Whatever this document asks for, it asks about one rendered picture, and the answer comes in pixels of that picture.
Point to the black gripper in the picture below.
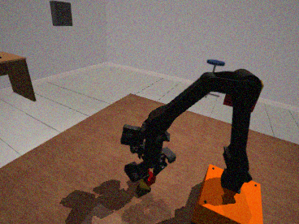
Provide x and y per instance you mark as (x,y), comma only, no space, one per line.
(157,161)

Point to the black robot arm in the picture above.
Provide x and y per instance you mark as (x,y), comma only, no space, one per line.
(244,87)

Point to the yellow cube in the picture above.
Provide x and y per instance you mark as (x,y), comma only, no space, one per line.
(144,185)

